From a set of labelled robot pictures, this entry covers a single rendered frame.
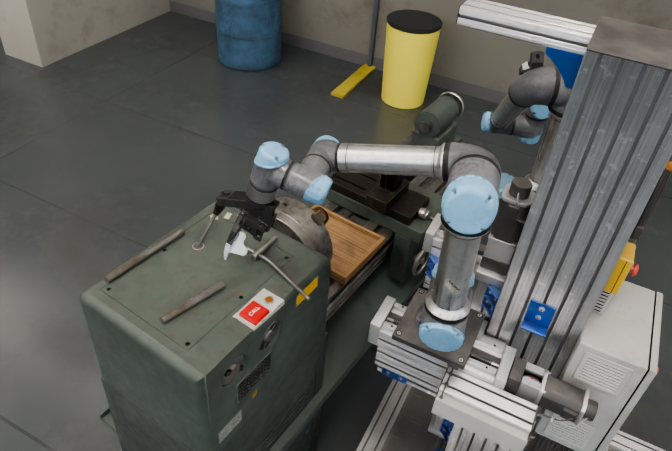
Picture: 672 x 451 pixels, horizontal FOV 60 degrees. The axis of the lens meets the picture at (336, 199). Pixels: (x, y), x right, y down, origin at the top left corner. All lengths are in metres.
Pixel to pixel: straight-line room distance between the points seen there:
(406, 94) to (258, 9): 1.52
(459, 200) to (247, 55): 4.54
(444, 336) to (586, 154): 0.57
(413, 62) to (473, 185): 3.84
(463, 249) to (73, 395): 2.25
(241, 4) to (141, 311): 4.09
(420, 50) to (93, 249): 2.94
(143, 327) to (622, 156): 1.27
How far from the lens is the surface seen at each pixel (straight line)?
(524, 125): 2.22
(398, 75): 5.12
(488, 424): 1.77
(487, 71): 5.57
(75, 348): 3.34
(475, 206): 1.27
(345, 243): 2.43
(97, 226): 4.00
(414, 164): 1.42
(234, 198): 1.53
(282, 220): 1.98
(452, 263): 1.40
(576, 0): 5.25
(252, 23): 5.54
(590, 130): 1.49
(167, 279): 1.78
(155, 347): 1.63
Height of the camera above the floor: 2.52
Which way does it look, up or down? 38 degrees down
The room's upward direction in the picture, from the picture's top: 5 degrees clockwise
